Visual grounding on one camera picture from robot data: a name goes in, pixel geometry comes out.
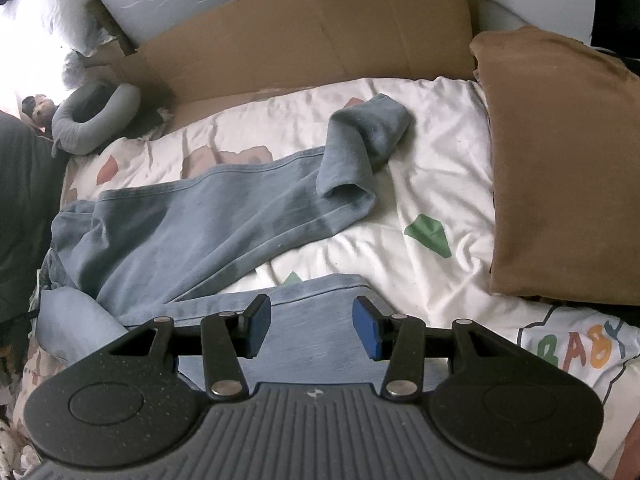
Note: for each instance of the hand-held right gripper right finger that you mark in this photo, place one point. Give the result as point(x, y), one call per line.
point(367, 330)

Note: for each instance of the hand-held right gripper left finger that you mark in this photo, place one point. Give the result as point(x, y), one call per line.
point(257, 327)

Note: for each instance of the blue denim pants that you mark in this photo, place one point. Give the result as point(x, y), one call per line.
point(175, 230)

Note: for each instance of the white printed bedsheet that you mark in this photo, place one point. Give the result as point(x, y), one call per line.
point(440, 185)

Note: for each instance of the black cloth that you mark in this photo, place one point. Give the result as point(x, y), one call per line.
point(147, 120)

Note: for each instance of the brown pillow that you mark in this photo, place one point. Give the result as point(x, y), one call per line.
point(560, 160)

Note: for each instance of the dark green cushion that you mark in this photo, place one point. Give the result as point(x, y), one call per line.
point(25, 210)

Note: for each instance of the flat cardboard sheet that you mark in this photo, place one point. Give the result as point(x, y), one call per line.
point(300, 45)

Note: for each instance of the small doll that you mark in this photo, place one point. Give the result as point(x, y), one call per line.
point(40, 109)

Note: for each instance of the white fluffy cloth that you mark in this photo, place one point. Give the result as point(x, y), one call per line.
point(55, 10)

